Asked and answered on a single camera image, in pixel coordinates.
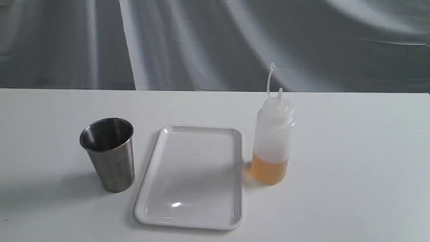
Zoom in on translucent squeeze bottle amber liquid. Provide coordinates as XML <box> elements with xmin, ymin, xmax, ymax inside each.
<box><xmin>250</xmin><ymin>63</ymin><xmax>296</xmax><ymax>186</ymax></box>

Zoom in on stainless steel cup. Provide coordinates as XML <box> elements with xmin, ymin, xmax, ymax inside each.
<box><xmin>79</xmin><ymin>118</ymin><xmax>135</xmax><ymax>193</ymax></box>

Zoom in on white plastic tray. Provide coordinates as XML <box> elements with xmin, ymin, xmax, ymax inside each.
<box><xmin>134</xmin><ymin>125</ymin><xmax>245</xmax><ymax>231</ymax></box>

